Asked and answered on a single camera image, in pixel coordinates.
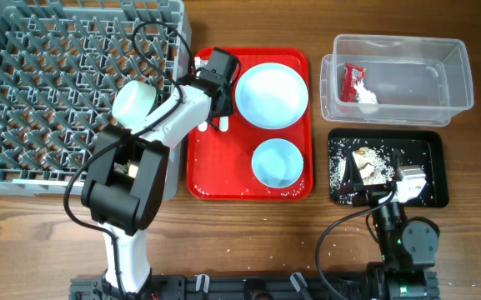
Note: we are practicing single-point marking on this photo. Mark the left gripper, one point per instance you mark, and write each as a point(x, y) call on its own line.
point(229, 104)

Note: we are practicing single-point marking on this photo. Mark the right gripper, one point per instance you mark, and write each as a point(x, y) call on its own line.
point(353, 182)

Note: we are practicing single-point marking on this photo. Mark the food scraps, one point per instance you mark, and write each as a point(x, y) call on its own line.
point(374, 166)

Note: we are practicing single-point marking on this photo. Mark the white plastic spoon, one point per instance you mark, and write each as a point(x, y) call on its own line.
point(223, 124)

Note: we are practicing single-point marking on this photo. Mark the white plastic fork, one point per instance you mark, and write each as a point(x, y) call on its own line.
point(203, 126)

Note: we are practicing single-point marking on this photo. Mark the large light blue plate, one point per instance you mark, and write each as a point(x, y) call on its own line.
point(271, 96)

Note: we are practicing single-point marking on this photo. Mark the white napkin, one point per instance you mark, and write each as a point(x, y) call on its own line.
point(367, 100)

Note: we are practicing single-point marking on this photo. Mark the red ketchup packet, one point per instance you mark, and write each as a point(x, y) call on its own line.
point(352, 76)

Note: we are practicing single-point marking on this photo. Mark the light blue bowl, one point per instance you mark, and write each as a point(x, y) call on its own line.
point(277, 163)

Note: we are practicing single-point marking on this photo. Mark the green bowl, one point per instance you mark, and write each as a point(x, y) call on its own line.
point(133, 103)

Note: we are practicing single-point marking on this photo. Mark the yellow plastic cup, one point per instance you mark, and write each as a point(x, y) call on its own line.
point(132, 170)

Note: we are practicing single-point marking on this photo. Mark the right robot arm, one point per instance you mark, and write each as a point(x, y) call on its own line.
point(408, 244)

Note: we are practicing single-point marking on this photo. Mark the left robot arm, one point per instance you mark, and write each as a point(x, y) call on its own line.
point(126, 179)

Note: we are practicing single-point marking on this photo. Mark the black waste tray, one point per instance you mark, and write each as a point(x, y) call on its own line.
point(422, 148)

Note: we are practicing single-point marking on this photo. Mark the grey dishwasher rack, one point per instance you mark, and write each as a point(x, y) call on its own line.
point(62, 63)

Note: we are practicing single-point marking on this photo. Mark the clear plastic bin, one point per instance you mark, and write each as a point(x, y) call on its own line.
point(417, 81)

